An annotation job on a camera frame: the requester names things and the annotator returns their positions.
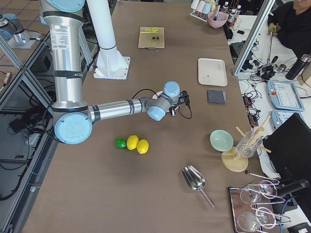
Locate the clear textured glass cup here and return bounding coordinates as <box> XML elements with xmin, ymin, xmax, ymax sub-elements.
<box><xmin>236</xmin><ymin>132</ymin><xmax>262</xmax><ymax>158</ymax></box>

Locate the white pillar with base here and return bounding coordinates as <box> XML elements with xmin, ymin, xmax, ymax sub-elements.
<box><xmin>87</xmin><ymin>0</ymin><xmax>130</xmax><ymax>80</ymax></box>

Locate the black thermos bottle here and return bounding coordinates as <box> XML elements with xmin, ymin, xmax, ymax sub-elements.
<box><xmin>285</xmin><ymin>54</ymin><xmax>311</xmax><ymax>80</ymax></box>

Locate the white cup rack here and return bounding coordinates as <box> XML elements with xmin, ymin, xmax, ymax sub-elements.
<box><xmin>190</xmin><ymin>0</ymin><xmax>218</xmax><ymax>22</ymax></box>

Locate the yellow lemon middle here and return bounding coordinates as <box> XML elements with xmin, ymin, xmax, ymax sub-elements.
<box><xmin>126</xmin><ymin>135</ymin><xmax>139</xmax><ymax>150</ymax></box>

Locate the teach pendant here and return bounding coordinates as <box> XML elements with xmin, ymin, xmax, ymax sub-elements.
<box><xmin>267</xmin><ymin>80</ymin><xmax>305</xmax><ymax>112</ymax></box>
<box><xmin>271</xmin><ymin>109</ymin><xmax>302</xmax><ymax>129</ymax></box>

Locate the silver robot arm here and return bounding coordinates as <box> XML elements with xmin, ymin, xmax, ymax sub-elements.
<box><xmin>0</xmin><ymin>13</ymin><xmax>33</xmax><ymax>49</ymax></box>
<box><xmin>40</xmin><ymin>0</ymin><xmax>181</xmax><ymax>144</ymax></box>

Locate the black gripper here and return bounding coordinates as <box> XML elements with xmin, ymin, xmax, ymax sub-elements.
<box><xmin>169</xmin><ymin>106</ymin><xmax>178</xmax><ymax>117</ymax></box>

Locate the wooden cup tree stand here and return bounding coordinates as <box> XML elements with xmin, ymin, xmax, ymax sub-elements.
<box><xmin>221</xmin><ymin>115</ymin><xmax>272</xmax><ymax>172</ymax></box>

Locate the grey folded cloth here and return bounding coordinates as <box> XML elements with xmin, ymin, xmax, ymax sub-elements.
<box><xmin>207</xmin><ymin>89</ymin><xmax>226</xmax><ymax>105</ymax></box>

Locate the yellow lemon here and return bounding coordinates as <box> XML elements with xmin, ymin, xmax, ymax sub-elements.
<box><xmin>126</xmin><ymin>135</ymin><xmax>139</xmax><ymax>150</ymax></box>
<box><xmin>137</xmin><ymin>139</ymin><xmax>149</xmax><ymax>154</ymax></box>

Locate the aluminium frame post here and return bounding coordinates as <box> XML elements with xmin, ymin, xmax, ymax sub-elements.
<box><xmin>232</xmin><ymin>0</ymin><xmax>275</xmax><ymax>77</ymax></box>

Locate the steel muddler black tip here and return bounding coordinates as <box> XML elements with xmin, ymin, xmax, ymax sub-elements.
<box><xmin>213</xmin><ymin>5</ymin><xmax>221</xmax><ymax>21</ymax></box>

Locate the yellow lemon outer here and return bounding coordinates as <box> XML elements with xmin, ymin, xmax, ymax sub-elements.
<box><xmin>137</xmin><ymin>139</ymin><xmax>149</xmax><ymax>154</ymax></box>

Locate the mint green bowl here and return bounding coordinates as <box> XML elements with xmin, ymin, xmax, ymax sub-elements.
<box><xmin>210</xmin><ymin>130</ymin><xmax>234</xmax><ymax>152</ymax></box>

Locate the teach pendant near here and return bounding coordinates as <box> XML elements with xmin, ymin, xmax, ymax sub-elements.
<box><xmin>271</xmin><ymin>109</ymin><xmax>302</xmax><ymax>129</ymax></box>

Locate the bamboo cutting board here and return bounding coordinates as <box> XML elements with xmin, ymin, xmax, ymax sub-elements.
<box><xmin>138</xmin><ymin>26</ymin><xmax>165</xmax><ymax>49</ymax></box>

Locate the person in black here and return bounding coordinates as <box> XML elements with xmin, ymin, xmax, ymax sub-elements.
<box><xmin>267</xmin><ymin>0</ymin><xmax>311</xmax><ymax>58</ymax></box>

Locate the cream rabbit tray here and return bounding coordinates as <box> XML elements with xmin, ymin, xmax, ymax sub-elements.
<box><xmin>198</xmin><ymin>58</ymin><xmax>228</xmax><ymax>86</ymax></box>

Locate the mirror tray with glasses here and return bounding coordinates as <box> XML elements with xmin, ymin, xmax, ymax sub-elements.
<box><xmin>228</xmin><ymin>180</ymin><xmax>291</xmax><ymax>233</ymax></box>

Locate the black monitor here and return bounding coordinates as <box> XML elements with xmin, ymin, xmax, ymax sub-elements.
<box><xmin>263</xmin><ymin>113</ymin><xmax>311</xmax><ymax>181</ymax></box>

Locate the steel scoop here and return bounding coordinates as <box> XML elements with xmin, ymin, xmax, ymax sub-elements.
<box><xmin>181</xmin><ymin>165</ymin><xmax>215</xmax><ymax>208</ymax></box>

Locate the teach pendant far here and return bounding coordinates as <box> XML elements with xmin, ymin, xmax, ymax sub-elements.
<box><xmin>267</xmin><ymin>80</ymin><xmax>305</xmax><ymax>112</ymax></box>

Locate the cream round plate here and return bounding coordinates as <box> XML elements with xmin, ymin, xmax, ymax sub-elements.
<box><xmin>152</xmin><ymin>91</ymin><xmax>179</xmax><ymax>112</ymax></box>

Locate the green lime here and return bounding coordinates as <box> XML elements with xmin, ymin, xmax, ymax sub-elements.
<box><xmin>115</xmin><ymin>138</ymin><xmax>126</xmax><ymax>149</ymax></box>

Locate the pink bowl with ice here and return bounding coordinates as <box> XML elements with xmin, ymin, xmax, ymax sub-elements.
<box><xmin>207</xmin><ymin>11</ymin><xmax>228</xmax><ymax>28</ymax></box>

